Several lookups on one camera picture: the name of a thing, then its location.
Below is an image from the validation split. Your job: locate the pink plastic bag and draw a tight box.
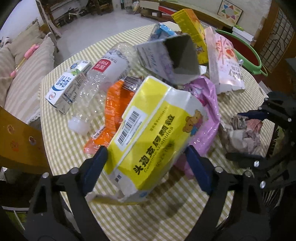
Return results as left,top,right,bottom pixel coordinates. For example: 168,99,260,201
173,75,221,180

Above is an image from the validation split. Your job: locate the wooden lattice screen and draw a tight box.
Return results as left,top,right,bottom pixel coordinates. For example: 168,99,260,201
254,1,295,77

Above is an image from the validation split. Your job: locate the beige striped sofa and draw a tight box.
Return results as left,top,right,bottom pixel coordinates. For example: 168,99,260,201
1,20,56,124

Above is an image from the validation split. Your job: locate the yellow checkered tablecloth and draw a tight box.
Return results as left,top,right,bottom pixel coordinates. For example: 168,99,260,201
40,24,274,240

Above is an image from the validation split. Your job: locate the wooden TV cabinet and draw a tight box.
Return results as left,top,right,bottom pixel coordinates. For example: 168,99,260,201
139,1,235,32

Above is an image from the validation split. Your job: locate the white blue milk carton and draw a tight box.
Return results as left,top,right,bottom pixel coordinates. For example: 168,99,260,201
45,60,92,114

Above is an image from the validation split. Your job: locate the white blue open carton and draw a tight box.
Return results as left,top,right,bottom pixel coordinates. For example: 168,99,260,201
135,34,200,85

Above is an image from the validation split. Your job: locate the yellow white medicine box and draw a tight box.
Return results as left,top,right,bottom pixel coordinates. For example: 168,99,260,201
86,76,207,204

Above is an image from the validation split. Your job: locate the blue white snack wrapper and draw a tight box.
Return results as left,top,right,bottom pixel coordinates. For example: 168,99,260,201
148,23,177,41

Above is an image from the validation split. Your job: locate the Chinese checkers board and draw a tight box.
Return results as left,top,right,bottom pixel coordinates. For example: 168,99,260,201
217,0,243,25

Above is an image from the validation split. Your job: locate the clear plastic bottle red label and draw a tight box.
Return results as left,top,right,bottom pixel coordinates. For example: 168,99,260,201
68,42,137,136

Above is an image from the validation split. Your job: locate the brown white paper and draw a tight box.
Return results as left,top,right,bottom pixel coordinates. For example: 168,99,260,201
218,114,263,155

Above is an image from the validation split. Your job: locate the pink toy wand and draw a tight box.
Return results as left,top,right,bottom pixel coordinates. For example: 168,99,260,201
10,44,40,78

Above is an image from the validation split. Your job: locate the yellow cardboard box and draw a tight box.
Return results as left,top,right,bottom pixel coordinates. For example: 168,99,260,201
171,9,208,64

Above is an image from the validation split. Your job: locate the red bin green rim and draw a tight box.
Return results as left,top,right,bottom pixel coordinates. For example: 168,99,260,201
216,29,268,77

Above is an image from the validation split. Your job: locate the pink Pocky snack box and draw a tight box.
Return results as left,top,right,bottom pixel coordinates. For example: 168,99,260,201
204,27,245,94

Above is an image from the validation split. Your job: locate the wooden chair back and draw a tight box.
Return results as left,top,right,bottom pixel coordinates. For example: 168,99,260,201
0,108,51,174

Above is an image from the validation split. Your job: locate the orange plastic wrapper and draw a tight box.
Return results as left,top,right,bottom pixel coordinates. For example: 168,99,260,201
83,79,140,154

